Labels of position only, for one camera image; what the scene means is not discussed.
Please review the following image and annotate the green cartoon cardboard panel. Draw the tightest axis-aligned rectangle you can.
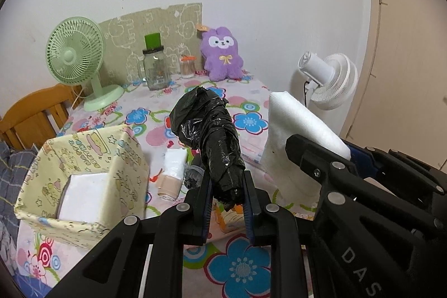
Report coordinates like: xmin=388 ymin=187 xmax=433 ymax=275
xmin=99 ymin=3 xmax=202 ymax=85

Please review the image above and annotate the yellow cartoon fabric storage box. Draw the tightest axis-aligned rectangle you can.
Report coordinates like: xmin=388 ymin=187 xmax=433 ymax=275
xmin=15 ymin=125 xmax=149 ymax=249

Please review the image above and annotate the cotton swab jar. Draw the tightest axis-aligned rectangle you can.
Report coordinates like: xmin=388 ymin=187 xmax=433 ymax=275
xmin=180 ymin=55 xmax=196 ymax=79

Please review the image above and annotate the grey drawstring pouch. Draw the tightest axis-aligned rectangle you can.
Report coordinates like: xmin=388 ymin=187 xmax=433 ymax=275
xmin=183 ymin=165 xmax=205 ymax=189

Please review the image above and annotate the black plastic bag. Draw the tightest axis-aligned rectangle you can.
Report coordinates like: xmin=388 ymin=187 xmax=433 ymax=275
xmin=170 ymin=86 xmax=246 ymax=211

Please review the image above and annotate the green desk fan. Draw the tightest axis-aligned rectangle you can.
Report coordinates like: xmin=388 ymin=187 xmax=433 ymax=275
xmin=46 ymin=16 xmax=124 ymax=112

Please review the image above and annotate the glass mug jar green lid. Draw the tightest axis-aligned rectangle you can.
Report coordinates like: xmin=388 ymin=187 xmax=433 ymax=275
xmin=139 ymin=32 xmax=170 ymax=91

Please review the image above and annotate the white beige rolled cloth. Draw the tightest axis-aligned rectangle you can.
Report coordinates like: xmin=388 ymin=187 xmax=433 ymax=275
xmin=156 ymin=148 xmax=188 ymax=201

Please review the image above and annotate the purple plush bunny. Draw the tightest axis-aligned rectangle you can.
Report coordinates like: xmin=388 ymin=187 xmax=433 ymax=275
xmin=200 ymin=27 xmax=243 ymax=82

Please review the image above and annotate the white standing fan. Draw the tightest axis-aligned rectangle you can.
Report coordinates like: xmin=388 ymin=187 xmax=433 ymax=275
xmin=298 ymin=51 xmax=358 ymax=110

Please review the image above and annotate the grey plaid pillow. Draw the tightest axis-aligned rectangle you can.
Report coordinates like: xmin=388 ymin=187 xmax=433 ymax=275
xmin=0 ymin=141 xmax=36 ymax=249

